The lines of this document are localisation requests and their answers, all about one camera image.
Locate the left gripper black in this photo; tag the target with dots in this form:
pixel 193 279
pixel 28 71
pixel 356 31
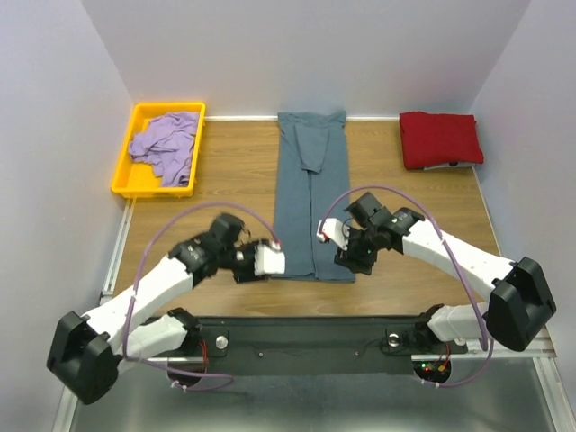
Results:
pixel 246 268

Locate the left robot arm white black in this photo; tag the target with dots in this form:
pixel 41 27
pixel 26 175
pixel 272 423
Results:
pixel 89 351

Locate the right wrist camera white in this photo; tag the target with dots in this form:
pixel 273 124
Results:
pixel 334 230

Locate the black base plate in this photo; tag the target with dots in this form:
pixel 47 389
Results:
pixel 251 346

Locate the lilac t-shirt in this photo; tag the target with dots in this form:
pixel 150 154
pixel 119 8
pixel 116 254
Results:
pixel 167 145

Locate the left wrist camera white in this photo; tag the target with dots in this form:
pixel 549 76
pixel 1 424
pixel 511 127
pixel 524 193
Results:
pixel 269 259

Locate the yellow plastic tray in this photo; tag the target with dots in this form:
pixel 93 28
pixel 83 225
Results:
pixel 136 180

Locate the folded red t-shirt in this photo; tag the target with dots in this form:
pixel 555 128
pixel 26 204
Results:
pixel 437 139

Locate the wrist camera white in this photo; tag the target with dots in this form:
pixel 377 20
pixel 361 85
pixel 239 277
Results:
pixel 269 259
pixel 334 230

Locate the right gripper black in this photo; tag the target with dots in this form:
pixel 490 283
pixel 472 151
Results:
pixel 354 257

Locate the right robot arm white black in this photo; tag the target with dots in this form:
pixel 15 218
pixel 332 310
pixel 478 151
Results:
pixel 509 301

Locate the blue-grey t-shirt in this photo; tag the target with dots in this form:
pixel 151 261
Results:
pixel 312 172

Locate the white item under red shirt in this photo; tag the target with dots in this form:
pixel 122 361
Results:
pixel 445 166

